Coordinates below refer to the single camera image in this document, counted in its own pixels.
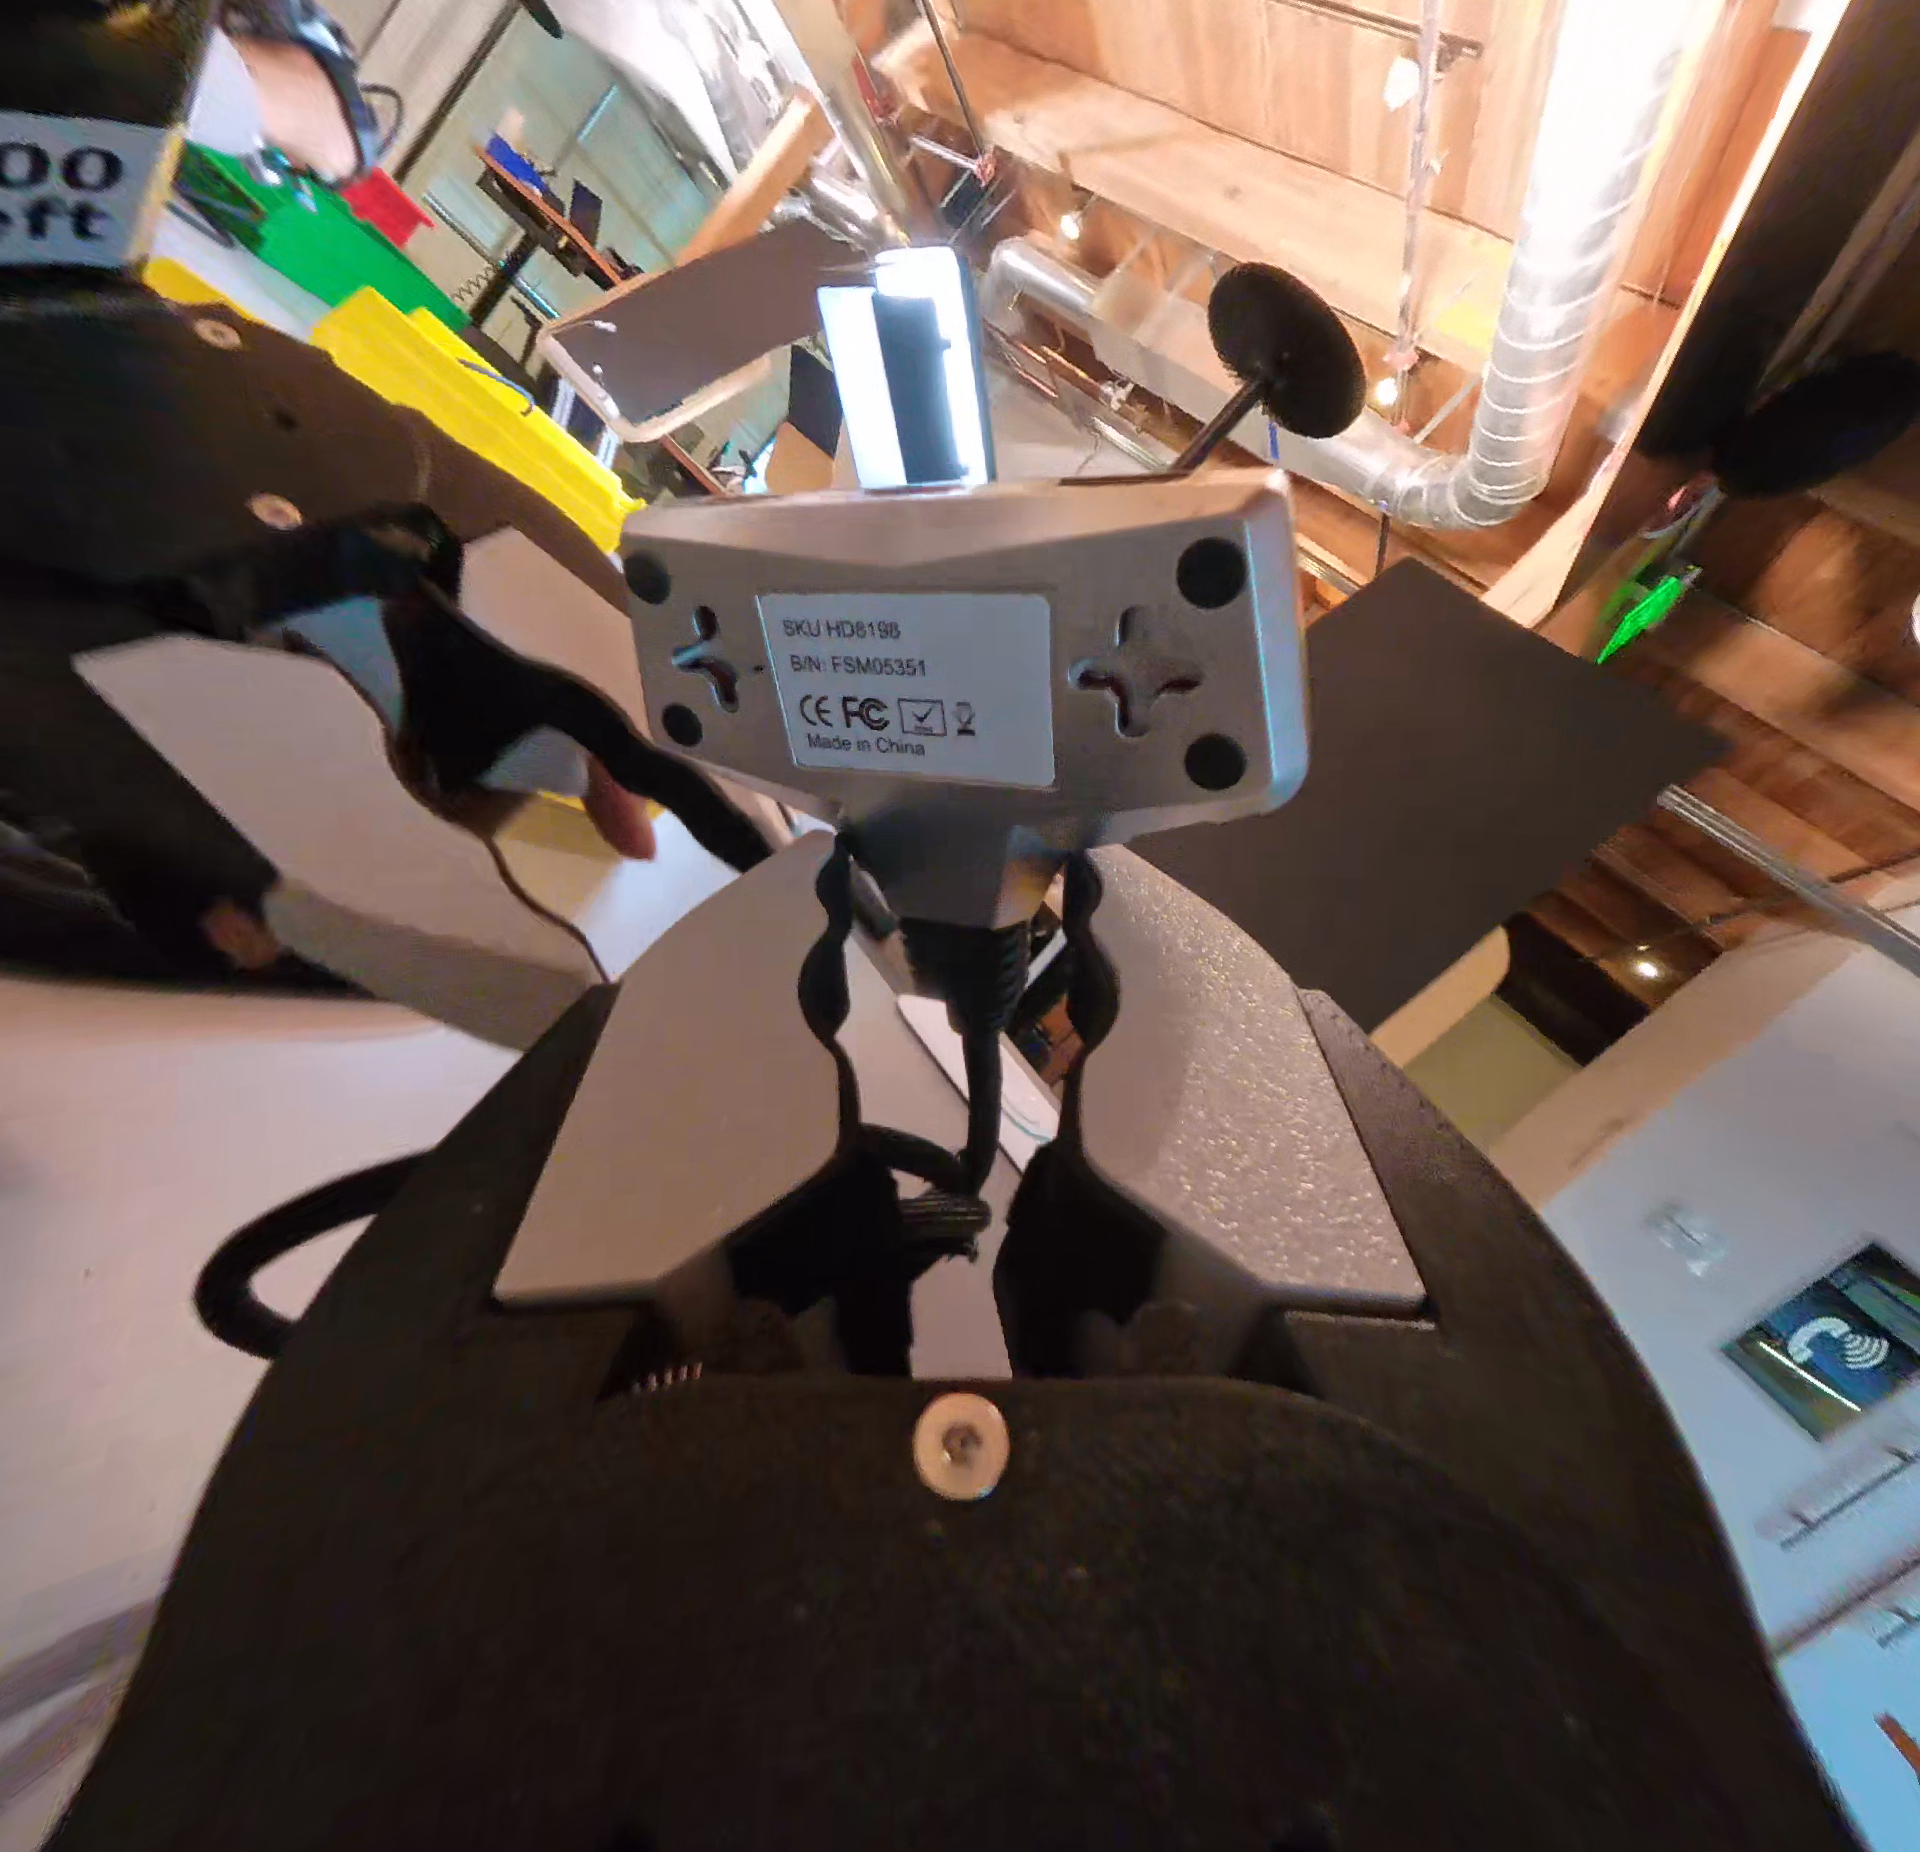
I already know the person's left hand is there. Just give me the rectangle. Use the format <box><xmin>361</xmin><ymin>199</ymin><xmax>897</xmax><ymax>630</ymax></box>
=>
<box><xmin>583</xmin><ymin>753</ymin><xmax>667</xmax><ymax>863</ymax></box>

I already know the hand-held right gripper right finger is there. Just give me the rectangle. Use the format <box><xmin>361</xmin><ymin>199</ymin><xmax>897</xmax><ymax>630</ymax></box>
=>
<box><xmin>996</xmin><ymin>845</ymin><xmax>1431</xmax><ymax>1377</ymax></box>

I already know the white rectangular light fixture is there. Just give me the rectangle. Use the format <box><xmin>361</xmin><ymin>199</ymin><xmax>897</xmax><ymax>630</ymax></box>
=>
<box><xmin>819</xmin><ymin>245</ymin><xmax>994</xmax><ymax>492</ymax></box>

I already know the yellow plastic bin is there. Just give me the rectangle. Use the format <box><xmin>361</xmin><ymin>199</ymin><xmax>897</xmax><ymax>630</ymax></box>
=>
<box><xmin>307</xmin><ymin>285</ymin><xmax>650</xmax><ymax>552</ymax></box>

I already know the green exit sign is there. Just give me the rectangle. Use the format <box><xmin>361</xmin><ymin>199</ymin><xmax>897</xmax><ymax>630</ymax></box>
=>
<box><xmin>1595</xmin><ymin>565</ymin><xmax>1707</xmax><ymax>669</ymax></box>

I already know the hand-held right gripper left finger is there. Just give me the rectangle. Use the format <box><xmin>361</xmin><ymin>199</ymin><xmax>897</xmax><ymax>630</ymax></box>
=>
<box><xmin>491</xmin><ymin>829</ymin><xmax>874</xmax><ymax>1315</ymax></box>

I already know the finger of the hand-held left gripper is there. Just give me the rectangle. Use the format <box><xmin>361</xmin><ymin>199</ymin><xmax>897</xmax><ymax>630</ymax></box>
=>
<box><xmin>247</xmin><ymin>510</ymin><xmax>774</xmax><ymax>871</ymax></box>
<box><xmin>74</xmin><ymin>635</ymin><xmax>617</xmax><ymax>1052</ymax></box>

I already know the green plastic bin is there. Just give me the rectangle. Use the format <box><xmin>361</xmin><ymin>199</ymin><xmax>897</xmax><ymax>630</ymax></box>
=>
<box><xmin>173</xmin><ymin>142</ymin><xmax>468</xmax><ymax>331</ymax></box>

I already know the silver air duct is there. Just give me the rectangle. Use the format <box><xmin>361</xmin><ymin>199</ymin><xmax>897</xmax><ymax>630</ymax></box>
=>
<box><xmin>981</xmin><ymin>0</ymin><xmax>1698</xmax><ymax>533</ymax></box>

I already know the dark wall poster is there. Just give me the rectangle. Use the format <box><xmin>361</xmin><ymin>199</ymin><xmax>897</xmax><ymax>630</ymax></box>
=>
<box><xmin>1723</xmin><ymin>1241</ymin><xmax>1920</xmax><ymax>1442</ymax></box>

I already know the silver hdmi switch box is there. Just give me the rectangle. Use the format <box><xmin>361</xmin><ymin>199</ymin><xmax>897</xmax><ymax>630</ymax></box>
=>
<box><xmin>620</xmin><ymin>470</ymin><xmax>1313</xmax><ymax>930</ymax></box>

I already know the grey hanging panel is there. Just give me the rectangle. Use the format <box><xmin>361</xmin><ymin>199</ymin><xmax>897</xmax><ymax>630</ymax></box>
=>
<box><xmin>538</xmin><ymin>215</ymin><xmax>849</xmax><ymax>448</ymax></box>

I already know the black hdmi cable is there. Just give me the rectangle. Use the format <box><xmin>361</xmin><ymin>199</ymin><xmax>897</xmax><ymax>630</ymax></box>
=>
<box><xmin>194</xmin><ymin>906</ymin><xmax>1051</xmax><ymax>1363</ymax></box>

